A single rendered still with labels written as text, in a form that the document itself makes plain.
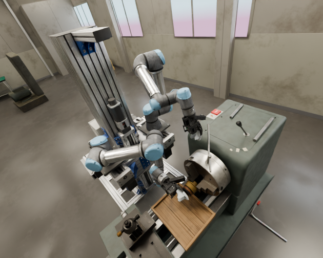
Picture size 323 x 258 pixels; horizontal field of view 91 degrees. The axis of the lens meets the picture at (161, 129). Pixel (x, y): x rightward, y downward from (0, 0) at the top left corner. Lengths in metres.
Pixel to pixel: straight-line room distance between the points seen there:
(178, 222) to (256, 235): 1.16
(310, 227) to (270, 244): 0.47
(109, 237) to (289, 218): 1.89
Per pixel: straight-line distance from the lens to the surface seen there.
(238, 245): 2.19
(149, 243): 1.20
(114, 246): 1.32
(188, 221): 1.28
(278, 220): 2.39
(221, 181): 1.11
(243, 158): 1.11
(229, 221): 1.67
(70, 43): 1.20
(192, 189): 1.12
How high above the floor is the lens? 2.10
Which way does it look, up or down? 40 degrees down
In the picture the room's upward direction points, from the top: 14 degrees counter-clockwise
